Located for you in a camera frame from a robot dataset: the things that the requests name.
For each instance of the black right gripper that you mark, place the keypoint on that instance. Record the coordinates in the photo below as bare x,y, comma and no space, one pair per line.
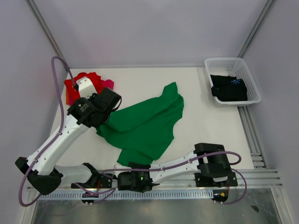
137,188

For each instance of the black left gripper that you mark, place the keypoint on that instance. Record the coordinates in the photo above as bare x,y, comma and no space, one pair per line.
92,96

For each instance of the green t shirt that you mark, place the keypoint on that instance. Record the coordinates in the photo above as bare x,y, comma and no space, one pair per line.
144,131

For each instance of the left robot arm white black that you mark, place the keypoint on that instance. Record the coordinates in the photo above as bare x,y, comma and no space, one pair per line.
41,167

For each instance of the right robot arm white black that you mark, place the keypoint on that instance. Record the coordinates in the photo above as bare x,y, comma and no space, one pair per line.
207,161

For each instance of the red folded t shirt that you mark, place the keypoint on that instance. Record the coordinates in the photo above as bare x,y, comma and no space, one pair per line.
73,89

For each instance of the orange folded t shirt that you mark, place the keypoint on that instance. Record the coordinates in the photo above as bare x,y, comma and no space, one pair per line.
66,97

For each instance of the left black controller board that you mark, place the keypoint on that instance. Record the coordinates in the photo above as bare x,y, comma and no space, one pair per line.
89,198

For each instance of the black controller board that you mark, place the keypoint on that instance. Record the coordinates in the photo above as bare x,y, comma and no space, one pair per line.
89,198
220,196

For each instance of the right black controller board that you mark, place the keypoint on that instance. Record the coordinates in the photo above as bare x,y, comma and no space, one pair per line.
220,196

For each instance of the black t shirt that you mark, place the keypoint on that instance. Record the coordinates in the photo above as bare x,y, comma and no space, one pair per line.
228,89

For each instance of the white plastic basket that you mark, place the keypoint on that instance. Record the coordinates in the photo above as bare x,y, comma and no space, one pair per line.
234,67

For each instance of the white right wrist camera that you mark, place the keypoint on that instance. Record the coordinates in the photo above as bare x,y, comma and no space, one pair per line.
118,166

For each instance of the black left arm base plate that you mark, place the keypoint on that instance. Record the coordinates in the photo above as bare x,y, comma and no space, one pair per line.
99,181

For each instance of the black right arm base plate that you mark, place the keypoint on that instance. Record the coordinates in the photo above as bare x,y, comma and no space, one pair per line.
227,181

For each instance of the grey slotted cable duct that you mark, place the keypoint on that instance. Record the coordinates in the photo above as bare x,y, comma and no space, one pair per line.
129,195

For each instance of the aluminium mounting rail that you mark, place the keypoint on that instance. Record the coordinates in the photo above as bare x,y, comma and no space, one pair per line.
256,178

